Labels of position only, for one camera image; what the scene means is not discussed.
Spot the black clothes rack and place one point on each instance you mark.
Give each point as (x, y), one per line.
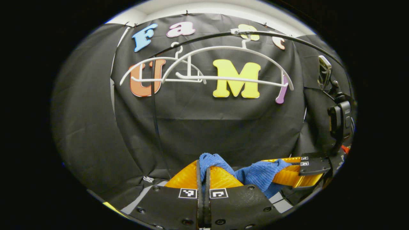
(155, 121)

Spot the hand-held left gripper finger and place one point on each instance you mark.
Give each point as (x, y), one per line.
(200, 207)
(207, 207)

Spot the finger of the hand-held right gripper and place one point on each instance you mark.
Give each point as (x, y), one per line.
(314, 167)
(314, 157)

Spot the empty white hanger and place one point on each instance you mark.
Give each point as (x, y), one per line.
(150, 80)

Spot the white hanger with crossbar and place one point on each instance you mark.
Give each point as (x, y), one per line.
(236, 79)

